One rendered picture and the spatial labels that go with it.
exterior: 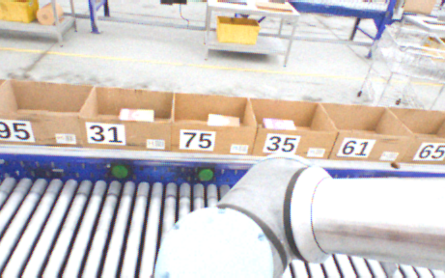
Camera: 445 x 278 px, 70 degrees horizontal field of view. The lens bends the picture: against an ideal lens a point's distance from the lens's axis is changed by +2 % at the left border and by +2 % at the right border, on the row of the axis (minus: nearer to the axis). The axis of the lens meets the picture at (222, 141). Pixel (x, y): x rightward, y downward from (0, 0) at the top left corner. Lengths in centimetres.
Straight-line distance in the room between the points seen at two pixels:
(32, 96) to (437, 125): 224
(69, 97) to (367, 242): 156
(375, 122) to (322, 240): 158
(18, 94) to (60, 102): 19
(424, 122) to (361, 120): 38
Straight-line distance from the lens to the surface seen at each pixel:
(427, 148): 188
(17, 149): 162
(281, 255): 49
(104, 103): 174
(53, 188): 159
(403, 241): 44
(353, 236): 46
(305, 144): 156
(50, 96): 181
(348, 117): 193
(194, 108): 169
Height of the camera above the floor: 182
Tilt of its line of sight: 36 degrees down
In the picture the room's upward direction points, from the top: 8 degrees clockwise
